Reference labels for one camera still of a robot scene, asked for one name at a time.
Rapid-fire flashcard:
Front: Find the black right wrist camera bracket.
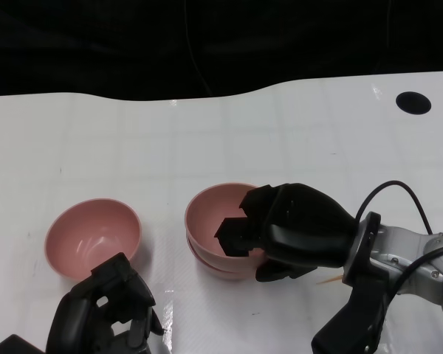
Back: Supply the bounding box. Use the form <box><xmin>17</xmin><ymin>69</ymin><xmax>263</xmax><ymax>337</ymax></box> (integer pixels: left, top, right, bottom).
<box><xmin>311</xmin><ymin>272</ymin><xmax>392</xmax><ymax>354</ymax></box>

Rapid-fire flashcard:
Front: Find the black cloth backdrop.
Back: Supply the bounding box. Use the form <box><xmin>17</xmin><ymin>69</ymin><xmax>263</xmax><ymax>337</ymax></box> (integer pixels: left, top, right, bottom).
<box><xmin>0</xmin><ymin>0</ymin><xmax>443</xmax><ymax>103</ymax></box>

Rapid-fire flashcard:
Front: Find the small orange brown sliver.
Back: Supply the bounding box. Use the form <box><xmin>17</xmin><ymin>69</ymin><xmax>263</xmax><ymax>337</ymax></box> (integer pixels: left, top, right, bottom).
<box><xmin>316</xmin><ymin>274</ymin><xmax>344</xmax><ymax>286</ymax></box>

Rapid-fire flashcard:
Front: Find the black round table grommet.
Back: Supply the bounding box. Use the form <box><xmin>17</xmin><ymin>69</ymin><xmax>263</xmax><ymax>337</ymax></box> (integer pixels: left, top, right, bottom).
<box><xmin>396</xmin><ymin>91</ymin><xmax>432</xmax><ymax>115</ymax></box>

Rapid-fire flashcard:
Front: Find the pink plastic bowl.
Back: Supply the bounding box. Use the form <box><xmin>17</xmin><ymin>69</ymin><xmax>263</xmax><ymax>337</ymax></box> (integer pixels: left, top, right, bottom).
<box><xmin>184</xmin><ymin>182</ymin><xmax>270</xmax><ymax>272</ymax></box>
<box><xmin>186</xmin><ymin>235</ymin><xmax>270</xmax><ymax>282</ymax></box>
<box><xmin>45</xmin><ymin>198</ymin><xmax>143</xmax><ymax>281</ymax></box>

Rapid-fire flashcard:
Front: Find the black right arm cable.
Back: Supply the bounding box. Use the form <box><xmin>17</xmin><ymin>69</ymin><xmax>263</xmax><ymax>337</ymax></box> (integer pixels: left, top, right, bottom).
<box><xmin>355</xmin><ymin>180</ymin><xmax>443</xmax><ymax>296</ymax></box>

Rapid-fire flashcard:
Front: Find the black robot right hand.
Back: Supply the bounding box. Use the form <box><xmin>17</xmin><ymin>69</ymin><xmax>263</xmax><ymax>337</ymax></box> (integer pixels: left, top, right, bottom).
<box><xmin>213</xmin><ymin>182</ymin><xmax>357</xmax><ymax>284</ymax></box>

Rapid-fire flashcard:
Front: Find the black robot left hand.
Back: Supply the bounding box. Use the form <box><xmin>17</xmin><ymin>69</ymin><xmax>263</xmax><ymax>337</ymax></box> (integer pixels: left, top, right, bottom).
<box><xmin>46</xmin><ymin>252</ymin><xmax>163</xmax><ymax>354</ymax></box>

